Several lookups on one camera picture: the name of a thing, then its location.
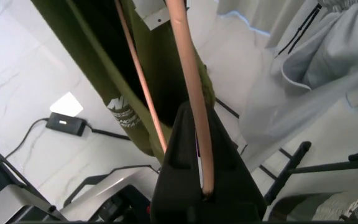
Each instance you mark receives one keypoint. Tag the green garment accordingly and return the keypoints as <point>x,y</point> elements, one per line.
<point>160,68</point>

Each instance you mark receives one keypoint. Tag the white curtain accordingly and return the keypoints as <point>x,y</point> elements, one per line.
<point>253,12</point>

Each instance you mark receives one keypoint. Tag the black clothes rack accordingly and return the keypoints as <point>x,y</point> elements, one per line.
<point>294,158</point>

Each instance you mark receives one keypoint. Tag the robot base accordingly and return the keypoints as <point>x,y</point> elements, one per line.
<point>11,199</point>

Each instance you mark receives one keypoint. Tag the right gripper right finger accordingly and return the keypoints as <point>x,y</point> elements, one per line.
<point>235,193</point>

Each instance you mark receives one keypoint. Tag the pale grey shorts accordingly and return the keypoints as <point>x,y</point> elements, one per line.
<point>322,77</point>

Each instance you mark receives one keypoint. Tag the black power adapter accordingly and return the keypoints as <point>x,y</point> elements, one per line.
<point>65,124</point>

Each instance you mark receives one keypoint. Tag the white laundry basket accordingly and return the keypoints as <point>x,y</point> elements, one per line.
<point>337,208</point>

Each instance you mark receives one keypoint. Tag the pink clothes hanger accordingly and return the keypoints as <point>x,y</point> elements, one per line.
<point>185,62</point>

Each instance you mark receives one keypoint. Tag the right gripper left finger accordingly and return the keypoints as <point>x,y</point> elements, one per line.
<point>176,186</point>

